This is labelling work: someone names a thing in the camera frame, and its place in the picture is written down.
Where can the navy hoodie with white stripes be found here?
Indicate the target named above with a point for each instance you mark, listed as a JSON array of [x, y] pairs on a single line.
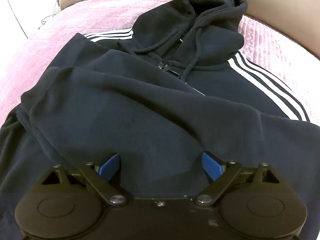
[[159, 94]]

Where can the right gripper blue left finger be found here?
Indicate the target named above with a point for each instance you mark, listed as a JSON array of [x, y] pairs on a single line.
[[110, 167]]

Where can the pink quilted bedspread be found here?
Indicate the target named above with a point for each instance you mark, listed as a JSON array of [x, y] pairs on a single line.
[[24, 63]]

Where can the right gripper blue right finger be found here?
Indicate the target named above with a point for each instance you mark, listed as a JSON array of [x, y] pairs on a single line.
[[212, 165]]

